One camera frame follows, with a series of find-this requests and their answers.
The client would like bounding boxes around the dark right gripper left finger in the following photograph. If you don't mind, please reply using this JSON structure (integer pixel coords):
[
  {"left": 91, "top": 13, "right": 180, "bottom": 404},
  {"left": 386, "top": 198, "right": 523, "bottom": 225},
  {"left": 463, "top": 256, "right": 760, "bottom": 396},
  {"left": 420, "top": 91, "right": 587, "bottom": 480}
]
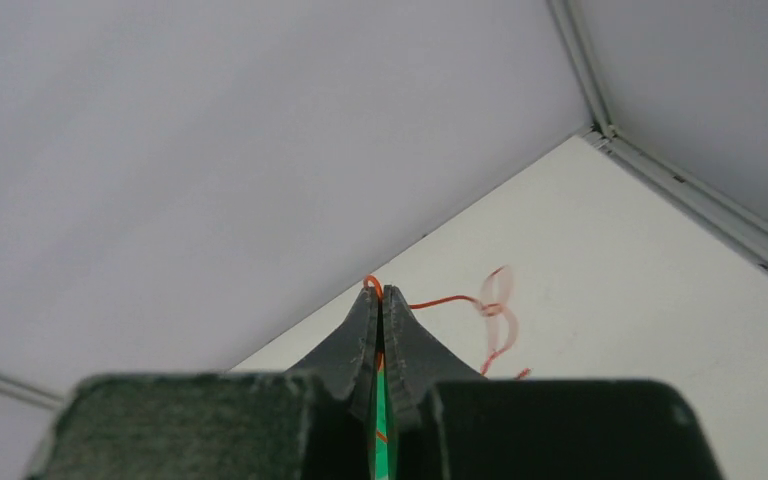
[{"left": 24, "top": 287, "right": 379, "bottom": 479}]

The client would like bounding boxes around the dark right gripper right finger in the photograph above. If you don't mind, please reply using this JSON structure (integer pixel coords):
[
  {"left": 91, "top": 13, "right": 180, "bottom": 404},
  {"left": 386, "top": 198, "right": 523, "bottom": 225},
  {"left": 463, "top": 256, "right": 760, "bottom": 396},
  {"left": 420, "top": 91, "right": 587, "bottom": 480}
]
[{"left": 382, "top": 286, "right": 721, "bottom": 479}]

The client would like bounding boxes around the green plastic bin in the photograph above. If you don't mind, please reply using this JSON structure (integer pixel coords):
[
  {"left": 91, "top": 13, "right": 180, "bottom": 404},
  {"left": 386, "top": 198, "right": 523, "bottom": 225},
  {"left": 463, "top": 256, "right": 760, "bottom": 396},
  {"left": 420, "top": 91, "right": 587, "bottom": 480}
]
[{"left": 370, "top": 363, "right": 396, "bottom": 480}]

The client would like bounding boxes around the left aluminium frame rail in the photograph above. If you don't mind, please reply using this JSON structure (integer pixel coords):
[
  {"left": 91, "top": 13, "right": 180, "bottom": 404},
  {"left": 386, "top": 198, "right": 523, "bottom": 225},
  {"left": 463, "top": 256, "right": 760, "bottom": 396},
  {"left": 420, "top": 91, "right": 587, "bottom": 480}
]
[{"left": 0, "top": 373, "right": 65, "bottom": 411}]

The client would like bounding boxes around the aluminium frame rail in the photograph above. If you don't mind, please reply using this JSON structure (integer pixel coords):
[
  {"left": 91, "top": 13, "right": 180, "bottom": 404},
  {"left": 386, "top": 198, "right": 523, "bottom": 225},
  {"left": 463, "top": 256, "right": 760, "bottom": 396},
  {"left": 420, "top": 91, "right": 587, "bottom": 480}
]
[
  {"left": 548, "top": 1, "right": 768, "bottom": 276},
  {"left": 0, "top": 373, "right": 65, "bottom": 411}
]

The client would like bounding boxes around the right aluminium frame rail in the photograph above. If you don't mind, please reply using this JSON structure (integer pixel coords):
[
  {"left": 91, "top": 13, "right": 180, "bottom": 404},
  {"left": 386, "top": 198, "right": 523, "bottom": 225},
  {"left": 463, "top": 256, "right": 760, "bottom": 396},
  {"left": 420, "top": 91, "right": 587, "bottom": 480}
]
[{"left": 548, "top": 1, "right": 768, "bottom": 276}]

